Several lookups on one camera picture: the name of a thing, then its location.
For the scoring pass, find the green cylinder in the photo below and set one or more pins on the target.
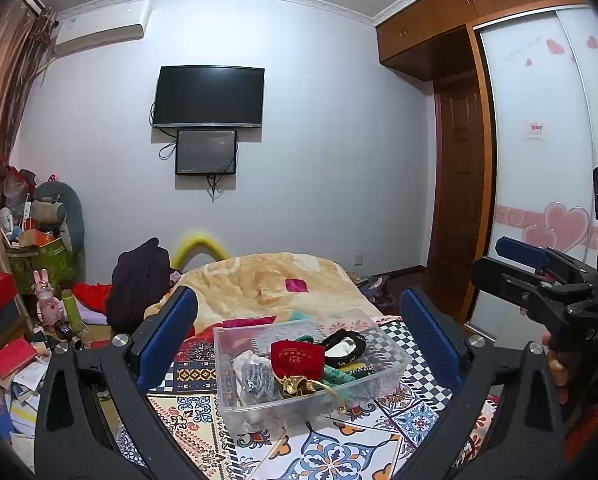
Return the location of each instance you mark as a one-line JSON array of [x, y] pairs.
[[73, 310]]

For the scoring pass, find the small black monitor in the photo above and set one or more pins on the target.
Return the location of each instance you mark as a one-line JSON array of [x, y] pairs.
[[206, 152]]

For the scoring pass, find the red plastic bag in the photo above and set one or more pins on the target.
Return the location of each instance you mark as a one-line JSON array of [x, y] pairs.
[[16, 185]]

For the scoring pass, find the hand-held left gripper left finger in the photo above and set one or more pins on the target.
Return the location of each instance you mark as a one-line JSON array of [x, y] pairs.
[[166, 337]]

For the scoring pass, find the yellow fleece blanket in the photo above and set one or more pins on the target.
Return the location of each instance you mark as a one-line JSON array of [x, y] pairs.
[[259, 280]]

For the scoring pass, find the yellow foam noodle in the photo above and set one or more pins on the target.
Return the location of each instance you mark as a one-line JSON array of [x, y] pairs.
[[191, 247]]

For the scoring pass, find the magenta cloth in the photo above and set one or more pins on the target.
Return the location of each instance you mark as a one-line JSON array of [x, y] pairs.
[[249, 321]]

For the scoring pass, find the red cloth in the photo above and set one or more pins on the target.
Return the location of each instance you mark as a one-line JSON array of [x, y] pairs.
[[94, 296]]

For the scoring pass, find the dark purple garment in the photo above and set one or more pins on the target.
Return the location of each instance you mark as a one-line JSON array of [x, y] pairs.
[[139, 285]]

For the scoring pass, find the white cloth pouch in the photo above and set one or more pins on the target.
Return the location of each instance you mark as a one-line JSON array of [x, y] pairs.
[[245, 360]]

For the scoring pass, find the red book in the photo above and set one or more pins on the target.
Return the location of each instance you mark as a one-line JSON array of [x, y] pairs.
[[11, 357]]

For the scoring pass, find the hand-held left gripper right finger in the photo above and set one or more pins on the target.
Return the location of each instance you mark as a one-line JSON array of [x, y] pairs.
[[431, 337]]

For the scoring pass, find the clear plastic storage box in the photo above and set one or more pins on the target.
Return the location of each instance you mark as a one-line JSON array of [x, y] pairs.
[[299, 410]]

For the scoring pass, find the pile of papers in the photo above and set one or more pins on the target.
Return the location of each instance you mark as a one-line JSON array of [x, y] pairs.
[[21, 395]]

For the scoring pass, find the white air conditioner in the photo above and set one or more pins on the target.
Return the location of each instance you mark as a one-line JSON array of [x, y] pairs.
[[101, 27]]

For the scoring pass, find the grey plush toy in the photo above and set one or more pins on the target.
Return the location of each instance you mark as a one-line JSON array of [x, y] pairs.
[[54, 210]]

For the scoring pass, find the black wall television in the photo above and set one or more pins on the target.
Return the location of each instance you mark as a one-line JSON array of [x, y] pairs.
[[209, 96]]

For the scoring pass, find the pink rabbit toy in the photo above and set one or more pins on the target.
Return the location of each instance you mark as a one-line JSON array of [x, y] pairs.
[[46, 300]]

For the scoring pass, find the person's right hand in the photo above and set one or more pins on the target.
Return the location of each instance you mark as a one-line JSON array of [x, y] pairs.
[[558, 367]]

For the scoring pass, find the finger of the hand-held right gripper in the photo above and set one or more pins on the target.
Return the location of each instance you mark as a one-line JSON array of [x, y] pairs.
[[521, 250], [509, 282]]

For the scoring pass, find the green paper bag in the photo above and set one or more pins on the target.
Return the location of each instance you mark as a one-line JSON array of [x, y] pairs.
[[44, 265]]

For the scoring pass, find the red velvet pouch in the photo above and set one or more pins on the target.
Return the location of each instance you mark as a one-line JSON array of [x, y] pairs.
[[296, 357]]

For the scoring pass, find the white wall socket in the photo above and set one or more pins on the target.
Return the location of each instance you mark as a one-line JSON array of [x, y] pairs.
[[359, 260]]

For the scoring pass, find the purple bag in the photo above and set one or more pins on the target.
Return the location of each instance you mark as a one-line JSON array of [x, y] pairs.
[[376, 287]]

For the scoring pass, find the white and red paper label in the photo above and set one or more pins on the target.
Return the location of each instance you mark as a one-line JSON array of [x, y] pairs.
[[535, 129]]

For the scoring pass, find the patterned bed sheet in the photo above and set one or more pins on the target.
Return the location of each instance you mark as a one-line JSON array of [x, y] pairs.
[[339, 450]]

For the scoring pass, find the wooden wardrobe with white doors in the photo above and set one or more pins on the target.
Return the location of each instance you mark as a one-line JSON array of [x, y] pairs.
[[529, 110]]

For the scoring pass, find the black and white pouch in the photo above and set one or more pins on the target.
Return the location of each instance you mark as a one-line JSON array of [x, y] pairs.
[[344, 347]]

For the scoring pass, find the black telescope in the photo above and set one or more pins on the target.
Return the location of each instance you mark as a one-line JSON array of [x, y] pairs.
[[69, 334]]

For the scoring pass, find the green knit cloth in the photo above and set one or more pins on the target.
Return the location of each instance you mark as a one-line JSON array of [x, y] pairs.
[[349, 376]]

